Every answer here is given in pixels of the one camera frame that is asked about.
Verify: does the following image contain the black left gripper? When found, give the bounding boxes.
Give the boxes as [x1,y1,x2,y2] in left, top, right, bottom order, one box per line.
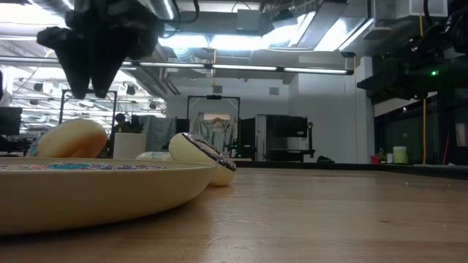
[36,0,165,99]

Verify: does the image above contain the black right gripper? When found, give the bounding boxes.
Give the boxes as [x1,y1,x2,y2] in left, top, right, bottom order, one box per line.
[356,54,439,102]

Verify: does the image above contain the small blue sprinkled donut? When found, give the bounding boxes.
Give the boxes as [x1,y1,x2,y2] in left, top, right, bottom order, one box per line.
[47,162,97,171]

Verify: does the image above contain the small dark blue donut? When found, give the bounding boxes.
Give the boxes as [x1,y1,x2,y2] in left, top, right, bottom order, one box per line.
[95,164,167,171]

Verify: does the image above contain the large white-blue marbled donut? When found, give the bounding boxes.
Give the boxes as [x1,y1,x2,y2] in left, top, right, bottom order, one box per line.
[135,150,175,162]

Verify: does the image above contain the small pink donut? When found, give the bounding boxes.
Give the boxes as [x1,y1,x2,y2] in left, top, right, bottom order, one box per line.
[0,164,48,171]

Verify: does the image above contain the person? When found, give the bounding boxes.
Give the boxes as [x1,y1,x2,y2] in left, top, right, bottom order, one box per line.
[110,113,132,134]

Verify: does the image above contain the white plastic container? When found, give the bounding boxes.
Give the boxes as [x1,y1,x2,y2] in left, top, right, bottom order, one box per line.
[393,145,408,164]

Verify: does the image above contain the large blue iced donut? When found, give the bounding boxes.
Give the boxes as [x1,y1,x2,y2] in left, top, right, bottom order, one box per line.
[26,118,108,159]

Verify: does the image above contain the white pot with plant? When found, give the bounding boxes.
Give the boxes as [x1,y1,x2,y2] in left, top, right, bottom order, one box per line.
[113,123,147,160]

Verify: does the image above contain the white ceiling unit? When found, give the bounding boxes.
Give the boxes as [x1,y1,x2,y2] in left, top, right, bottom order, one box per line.
[396,0,449,19]

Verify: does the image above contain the black equipment cabinet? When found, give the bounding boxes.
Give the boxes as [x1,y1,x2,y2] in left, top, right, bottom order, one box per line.
[255,113,316,163]

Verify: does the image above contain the grey covered machine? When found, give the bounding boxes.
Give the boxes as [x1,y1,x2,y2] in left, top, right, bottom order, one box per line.
[140,115,177,153]

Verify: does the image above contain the black computer monitor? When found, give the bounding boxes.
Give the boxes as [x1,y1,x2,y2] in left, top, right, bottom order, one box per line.
[0,106,23,137]

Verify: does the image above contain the long overhead light bar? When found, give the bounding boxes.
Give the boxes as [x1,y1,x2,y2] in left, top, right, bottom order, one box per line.
[0,56,355,76]

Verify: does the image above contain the large chocolate sprinkled donut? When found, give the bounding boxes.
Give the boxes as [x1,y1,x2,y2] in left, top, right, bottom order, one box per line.
[168,131,237,188]

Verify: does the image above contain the beige round plate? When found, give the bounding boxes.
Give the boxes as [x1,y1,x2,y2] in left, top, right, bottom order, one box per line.
[0,156,217,235]

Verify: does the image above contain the yellow extension cable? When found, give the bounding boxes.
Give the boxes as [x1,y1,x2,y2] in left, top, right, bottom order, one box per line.
[418,14,428,165]

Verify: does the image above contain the black aluminium table frame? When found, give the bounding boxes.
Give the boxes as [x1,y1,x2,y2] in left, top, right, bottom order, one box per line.
[233,160,468,180]

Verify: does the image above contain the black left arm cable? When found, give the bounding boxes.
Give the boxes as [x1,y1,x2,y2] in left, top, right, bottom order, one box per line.
[166,0,201,25]

